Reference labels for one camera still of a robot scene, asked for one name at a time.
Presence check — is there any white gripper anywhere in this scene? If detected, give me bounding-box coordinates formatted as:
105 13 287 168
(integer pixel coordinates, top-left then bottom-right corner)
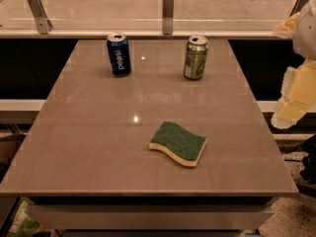
271 0 316 129

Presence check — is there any green soda can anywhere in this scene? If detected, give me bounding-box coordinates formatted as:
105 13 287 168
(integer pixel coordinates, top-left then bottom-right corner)
184 36 208 80

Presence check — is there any blue pepsi can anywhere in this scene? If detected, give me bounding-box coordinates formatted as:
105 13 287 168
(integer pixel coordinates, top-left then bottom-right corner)
107 33 131 76

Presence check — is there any black object on floor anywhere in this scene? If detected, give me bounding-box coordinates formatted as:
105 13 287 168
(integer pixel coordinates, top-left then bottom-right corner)
282 134 316 198

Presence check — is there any green yellow sponge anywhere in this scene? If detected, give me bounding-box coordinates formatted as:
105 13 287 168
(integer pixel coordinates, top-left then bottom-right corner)
149 121 207 168

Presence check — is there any green package on floor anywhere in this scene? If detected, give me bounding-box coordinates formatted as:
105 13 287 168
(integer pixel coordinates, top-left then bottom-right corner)
6 201 40 237

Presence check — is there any right metal bracket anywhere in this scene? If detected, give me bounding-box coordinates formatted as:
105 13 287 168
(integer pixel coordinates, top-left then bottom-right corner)
290 0 309 16

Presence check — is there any metal bracket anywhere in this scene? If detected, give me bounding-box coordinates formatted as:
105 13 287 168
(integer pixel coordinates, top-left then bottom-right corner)
162 0 174 35
290 0 309 16
27 0 52 35

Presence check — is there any middle metal bracket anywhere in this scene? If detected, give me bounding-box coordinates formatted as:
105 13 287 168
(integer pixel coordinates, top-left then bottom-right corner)
162 0 174 35

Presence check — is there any left metal bracket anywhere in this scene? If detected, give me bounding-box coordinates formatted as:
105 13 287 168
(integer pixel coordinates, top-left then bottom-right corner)
27 0 52 35

